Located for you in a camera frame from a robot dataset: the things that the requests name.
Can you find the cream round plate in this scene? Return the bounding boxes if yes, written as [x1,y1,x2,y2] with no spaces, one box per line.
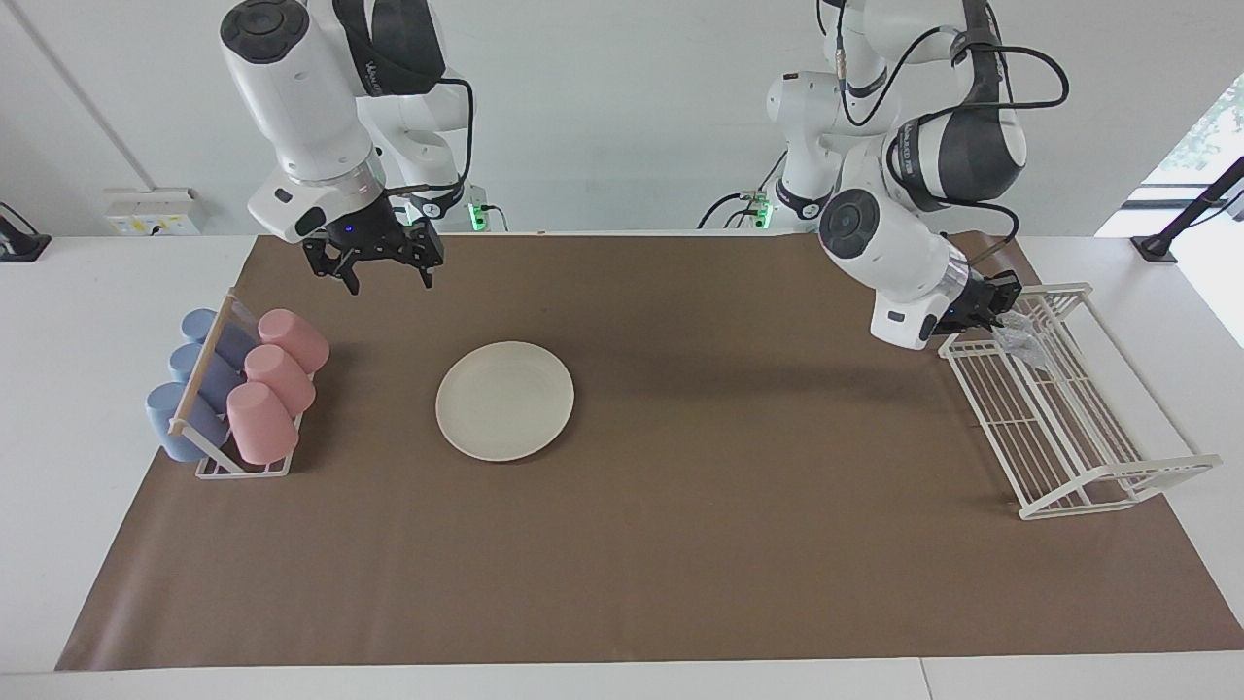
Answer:
[435,340,576,463]

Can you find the cup holder with wooden bar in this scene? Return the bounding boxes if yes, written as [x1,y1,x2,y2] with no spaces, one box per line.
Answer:
[169,289,318,479]

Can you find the black base cable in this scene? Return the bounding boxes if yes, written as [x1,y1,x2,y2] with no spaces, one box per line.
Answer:
[697,146,790,232]

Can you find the brown table mat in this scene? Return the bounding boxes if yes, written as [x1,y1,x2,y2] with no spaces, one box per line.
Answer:
[55,233,1244,672]

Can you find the white wall outlet box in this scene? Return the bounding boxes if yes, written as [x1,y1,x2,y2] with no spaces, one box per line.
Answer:
[103,187,209,238]

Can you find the clear plastic bag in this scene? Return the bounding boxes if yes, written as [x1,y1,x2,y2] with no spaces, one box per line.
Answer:
[991,309,1056,371]

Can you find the white wire dish rack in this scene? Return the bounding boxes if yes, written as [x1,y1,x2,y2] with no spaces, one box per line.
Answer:
[937,282,1224,522]

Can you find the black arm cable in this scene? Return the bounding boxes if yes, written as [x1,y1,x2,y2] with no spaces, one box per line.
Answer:
[335,0,477,197]
[834,0,1071,265]

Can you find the blue plastic cup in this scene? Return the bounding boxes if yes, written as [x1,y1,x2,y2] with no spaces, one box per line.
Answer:
[146,382,232,463]
[181,308,259,368]
[169,342,244,414]

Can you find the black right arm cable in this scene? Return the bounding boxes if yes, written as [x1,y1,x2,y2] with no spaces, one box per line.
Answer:
[335,0,477,197]

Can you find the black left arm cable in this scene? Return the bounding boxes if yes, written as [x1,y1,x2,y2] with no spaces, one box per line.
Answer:
[834,0,1071,265]

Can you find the pink plastic cup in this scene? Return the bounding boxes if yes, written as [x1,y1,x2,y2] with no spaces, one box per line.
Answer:
[258,308,330,374]
[244,344,318,417]
[226,381,300,466]

